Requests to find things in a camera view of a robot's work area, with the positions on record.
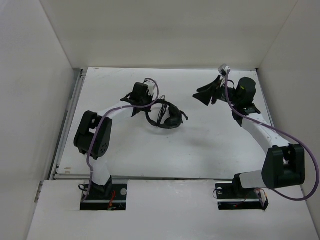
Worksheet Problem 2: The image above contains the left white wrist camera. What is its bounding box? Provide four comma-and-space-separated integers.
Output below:
143, 78, 156, 97

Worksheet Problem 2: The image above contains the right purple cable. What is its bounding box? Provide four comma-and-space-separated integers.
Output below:
223, 69, 319, 208

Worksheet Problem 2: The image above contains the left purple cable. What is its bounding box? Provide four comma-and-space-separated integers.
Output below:
82, 78, 161, 203

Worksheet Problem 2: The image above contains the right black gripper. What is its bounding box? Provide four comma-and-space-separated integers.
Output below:
192, 75, 241, 106

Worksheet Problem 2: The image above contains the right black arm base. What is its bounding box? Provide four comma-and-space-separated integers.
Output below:
212, 182, 269, 211

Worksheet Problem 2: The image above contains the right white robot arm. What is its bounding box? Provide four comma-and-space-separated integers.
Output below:
193, 76, 305, 197

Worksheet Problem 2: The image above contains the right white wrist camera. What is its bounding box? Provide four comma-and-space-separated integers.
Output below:
218, 63, 231, 78

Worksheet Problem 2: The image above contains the purple cable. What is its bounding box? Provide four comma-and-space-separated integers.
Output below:
223, 69, 319, 208
82, 78, 161, 203

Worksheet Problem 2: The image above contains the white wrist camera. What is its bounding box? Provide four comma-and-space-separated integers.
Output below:
143, 78, 156, 97
218, 63, 231, 78

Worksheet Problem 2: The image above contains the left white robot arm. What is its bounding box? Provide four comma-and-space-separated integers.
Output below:
73, 78, 160, 199

